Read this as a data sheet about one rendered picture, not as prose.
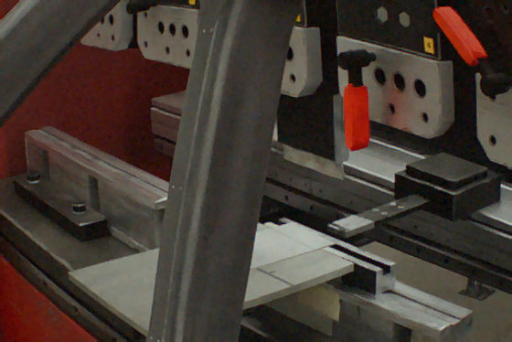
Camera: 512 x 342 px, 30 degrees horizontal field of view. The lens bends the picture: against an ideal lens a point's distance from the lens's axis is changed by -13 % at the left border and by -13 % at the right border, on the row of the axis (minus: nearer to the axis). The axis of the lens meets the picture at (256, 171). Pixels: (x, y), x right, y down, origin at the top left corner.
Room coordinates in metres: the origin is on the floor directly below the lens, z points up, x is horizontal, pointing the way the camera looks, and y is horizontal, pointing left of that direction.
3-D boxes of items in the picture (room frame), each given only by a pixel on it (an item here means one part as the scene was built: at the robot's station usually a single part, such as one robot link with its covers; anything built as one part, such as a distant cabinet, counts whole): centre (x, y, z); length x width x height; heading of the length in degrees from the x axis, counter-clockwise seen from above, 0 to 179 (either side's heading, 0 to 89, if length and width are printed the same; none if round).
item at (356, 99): (0.97, -0.10, 1.20); 0.04 x 0.02 x 0.10; 126
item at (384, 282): (1.11, -0.08, 0.99); 0.20 x 0.03 x 0.03; 36
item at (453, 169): (1.22, -0.19, 1.01); 0.26 x 0.12 x 0.05; 126
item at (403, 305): (1.08, -0.09, 0.92); 0.39 x 0.06 x 0.10; 36
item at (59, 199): (1.58, 0.34, 0.89); 0.30 x 0.05 x 0.03; 36
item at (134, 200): (1.58, 0.26, 0.92); 0.50 x 0.06 x 0.10; 36
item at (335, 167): (1.13, -0.06, 1.13); 0.10 x 0.02 x 0.10; 36
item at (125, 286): (1.04, 0.06, 1.00); 0.26 x 0.18 x 0.01; 126
